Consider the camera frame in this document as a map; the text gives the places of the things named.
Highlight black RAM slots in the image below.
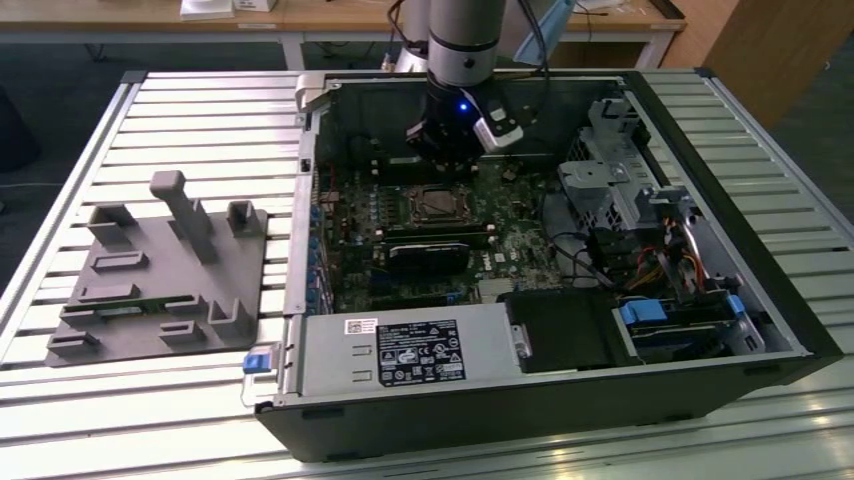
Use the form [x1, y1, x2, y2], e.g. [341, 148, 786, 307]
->
[383, 153, 482, 185]

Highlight black installed RAM stick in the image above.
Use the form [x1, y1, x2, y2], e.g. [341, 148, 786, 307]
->
[383, 222, 487, 244]

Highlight green motherboard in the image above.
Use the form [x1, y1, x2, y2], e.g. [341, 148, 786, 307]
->
[312, 149, 568, 314]

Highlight black graphics card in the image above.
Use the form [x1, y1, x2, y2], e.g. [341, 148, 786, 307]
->
[380, 241, 472, 275]

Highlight silver metal drive cage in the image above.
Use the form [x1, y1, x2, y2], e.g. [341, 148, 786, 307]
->
[556, 97, 702, 234]

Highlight black plastic shroud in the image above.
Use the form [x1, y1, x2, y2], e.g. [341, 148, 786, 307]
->
[504, 288, 632, 375]

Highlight large white box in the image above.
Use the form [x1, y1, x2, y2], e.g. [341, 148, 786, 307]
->
[177, 0, 236, 22]

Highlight blue disk carrier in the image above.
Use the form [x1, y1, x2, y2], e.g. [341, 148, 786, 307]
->
[616, 297, 668, 329]

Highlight silver power supply with label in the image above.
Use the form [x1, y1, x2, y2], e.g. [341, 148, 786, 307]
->
[292, 302, 528, 399]

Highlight wooden cabinet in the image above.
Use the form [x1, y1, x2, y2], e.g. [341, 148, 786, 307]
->
[659, 0, 854, 131]

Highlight grey parts rack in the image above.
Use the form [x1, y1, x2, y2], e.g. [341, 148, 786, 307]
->
[40, 169, 269, 369]

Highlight blue case latch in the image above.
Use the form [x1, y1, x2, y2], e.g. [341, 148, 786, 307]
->
[243, 352, 279, 376]

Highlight green RAM stick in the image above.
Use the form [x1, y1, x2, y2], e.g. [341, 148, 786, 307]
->
[92, 297, 199, 317]

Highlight long wooden desk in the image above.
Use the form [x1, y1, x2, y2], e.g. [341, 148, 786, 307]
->
[0, 0, 688, 71]

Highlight black open PC case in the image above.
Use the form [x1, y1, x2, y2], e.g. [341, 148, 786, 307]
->
[252, 67, 843, 464]

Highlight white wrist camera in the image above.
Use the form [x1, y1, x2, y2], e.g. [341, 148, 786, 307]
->
[471, 98, 527, 155]

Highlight silver case handle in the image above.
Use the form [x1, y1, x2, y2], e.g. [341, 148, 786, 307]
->
[292, 73, 343, 110]

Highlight coloured wire bundle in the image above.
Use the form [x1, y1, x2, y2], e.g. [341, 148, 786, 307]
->
[632, 214, 708, 291]

